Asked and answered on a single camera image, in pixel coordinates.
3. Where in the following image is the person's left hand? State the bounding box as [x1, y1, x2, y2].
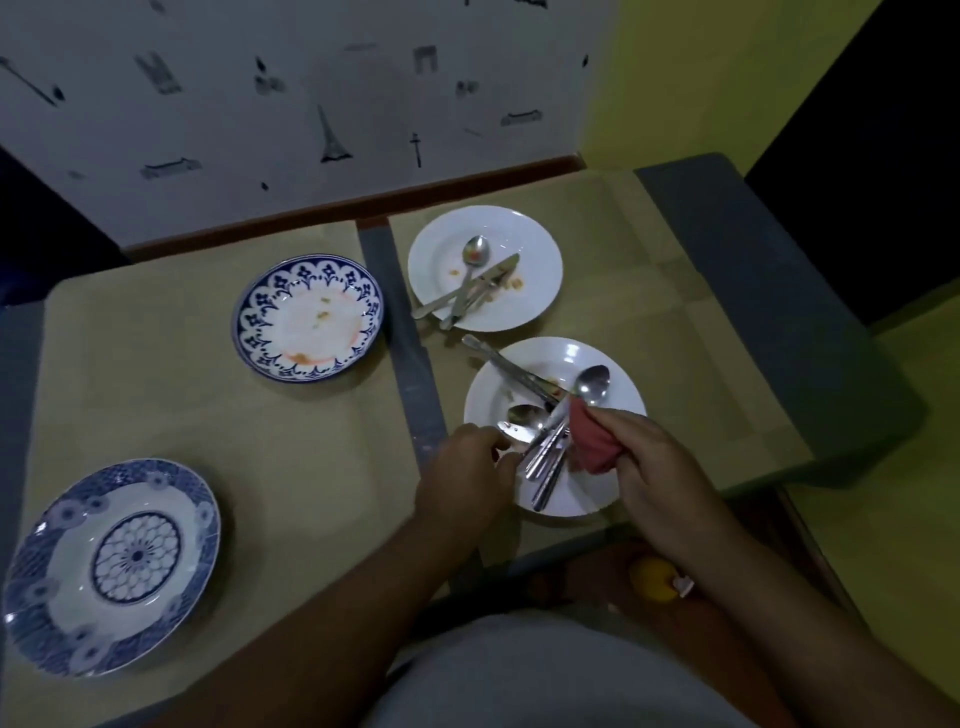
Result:
[414, 423, 526, 543]

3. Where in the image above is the person's right hand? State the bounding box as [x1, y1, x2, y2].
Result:
[582, 405, 725, 560]

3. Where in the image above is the red cloth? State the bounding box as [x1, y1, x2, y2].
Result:
[567, 396, 624, 476]

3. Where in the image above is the person's right forearm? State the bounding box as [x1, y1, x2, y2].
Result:
[645, 517, 960, 728]

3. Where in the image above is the person's left forearm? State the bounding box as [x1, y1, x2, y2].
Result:
[138, 517, 489, 728]

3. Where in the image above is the silver fork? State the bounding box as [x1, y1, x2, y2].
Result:
[438, 271, 510, 332]
[522, 414, 573, 483]

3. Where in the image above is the silver table knife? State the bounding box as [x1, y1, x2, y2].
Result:
[460, 334, 562, 410]
[411, 253, 521, 321]

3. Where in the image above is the white round plate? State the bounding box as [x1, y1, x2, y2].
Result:
[463, 336, 648, 519]
[407, 205, 564, 333]

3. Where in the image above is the yellow round object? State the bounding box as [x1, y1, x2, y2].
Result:
[628, 556, 685, 605]

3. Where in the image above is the beige table mat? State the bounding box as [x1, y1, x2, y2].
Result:
[3, 219, 451, 728]
[386, 168, 817, 569]

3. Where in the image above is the person's grey shirt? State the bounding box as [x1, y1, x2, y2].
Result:
[363, 607, 762, 728]

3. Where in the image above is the blue rimmed white plate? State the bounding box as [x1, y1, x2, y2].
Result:
[231, 254, 386, 384]

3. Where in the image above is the blue floral patterned plate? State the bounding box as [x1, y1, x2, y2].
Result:
[2, 459, 223, 680]

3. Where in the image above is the brown wooden rail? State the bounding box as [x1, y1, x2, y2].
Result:
[120, 152, 586, 264]

